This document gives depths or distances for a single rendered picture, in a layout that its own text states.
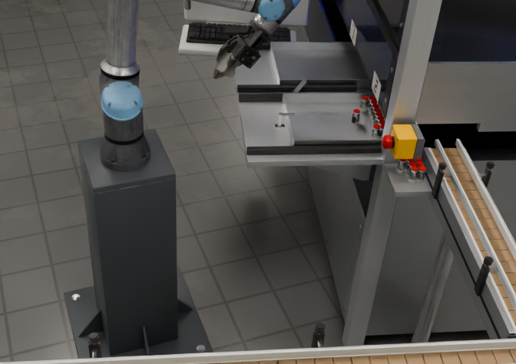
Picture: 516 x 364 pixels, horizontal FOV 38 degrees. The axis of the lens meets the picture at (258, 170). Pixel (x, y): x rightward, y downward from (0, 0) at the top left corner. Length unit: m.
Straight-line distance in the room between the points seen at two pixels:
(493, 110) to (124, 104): 1.04
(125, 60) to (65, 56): 2.23
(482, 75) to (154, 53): 2.67
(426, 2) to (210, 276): 1.53
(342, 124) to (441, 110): 0.35
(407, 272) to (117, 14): 1.25
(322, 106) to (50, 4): 2.97
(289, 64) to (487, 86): 0.77
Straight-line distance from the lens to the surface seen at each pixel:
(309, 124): 2.30
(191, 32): 2.89
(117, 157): 2.22
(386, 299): 2.63
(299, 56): 2.66
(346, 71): 2.60
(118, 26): 2.18
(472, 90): 2.13
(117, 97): 2.16
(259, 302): 2.92
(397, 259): 2.49
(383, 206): 2.31
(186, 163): 3.56
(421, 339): 2.47
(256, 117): 2.32
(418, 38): 1.99
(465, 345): 1.64
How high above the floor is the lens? 2.18
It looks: 38 degrees down
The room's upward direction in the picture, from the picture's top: 4 degrees clockwise
